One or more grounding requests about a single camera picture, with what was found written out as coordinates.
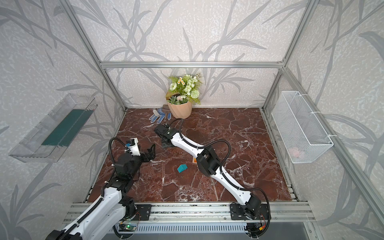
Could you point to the left green circuit board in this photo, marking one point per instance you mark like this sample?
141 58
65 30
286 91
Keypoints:
127 227

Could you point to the aluminium cage frame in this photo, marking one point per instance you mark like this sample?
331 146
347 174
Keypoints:
363 184

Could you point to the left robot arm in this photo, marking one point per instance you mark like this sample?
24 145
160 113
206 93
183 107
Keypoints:
113 205

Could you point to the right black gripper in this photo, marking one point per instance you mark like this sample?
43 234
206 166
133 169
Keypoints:
160 130

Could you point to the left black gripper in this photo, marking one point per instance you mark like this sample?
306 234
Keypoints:
147 154

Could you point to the teal wedge block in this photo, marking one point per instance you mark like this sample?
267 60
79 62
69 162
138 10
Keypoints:
182 168

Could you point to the white wire basket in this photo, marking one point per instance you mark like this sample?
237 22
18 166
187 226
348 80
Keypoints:
300 127

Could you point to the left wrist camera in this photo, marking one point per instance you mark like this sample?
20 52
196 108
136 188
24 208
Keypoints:
132 147

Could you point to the blue dotted work glove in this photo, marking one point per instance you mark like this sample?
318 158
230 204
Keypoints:
159 115

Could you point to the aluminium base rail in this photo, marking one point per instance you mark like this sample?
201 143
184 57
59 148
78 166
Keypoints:
211 218

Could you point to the clear plastic wall shelf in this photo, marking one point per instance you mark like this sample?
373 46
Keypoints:
48 141

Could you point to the green artificial plant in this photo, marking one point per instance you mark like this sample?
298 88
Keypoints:
184 90

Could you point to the pink object in basket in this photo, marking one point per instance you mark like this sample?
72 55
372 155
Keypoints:
295 152

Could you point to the beige flower pot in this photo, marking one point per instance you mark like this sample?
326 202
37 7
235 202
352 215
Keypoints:
181 111

